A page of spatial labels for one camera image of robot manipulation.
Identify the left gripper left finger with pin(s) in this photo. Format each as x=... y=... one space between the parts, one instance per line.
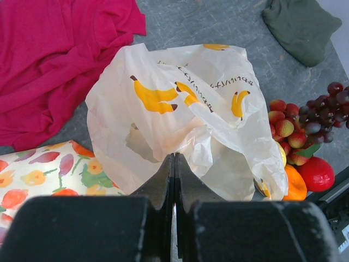
x=136 y=227

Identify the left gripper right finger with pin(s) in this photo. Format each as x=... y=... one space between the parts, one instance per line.
x=210 y=228

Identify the fake orange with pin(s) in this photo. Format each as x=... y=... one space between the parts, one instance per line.
x=297 y=190

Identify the yellow fake lemon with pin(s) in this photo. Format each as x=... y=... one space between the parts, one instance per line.
x=283 y=154

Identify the red fake pepper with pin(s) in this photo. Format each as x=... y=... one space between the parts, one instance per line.
x=317 y=174

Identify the translucent plastic bag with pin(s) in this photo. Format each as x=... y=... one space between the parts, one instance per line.
x=202 y=101

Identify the red fake cherry bunch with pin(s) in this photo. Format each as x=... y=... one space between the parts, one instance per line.
x=286 y=129

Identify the dark fake grapes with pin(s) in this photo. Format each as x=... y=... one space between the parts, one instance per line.
x=318 y=117

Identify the floral orange cloth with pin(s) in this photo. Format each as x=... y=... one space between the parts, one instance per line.
x=64 y=169

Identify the red cloth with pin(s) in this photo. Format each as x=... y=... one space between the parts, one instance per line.
x=52 y=53

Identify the olive green cloth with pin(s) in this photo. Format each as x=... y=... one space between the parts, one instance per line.
x=302 y=28

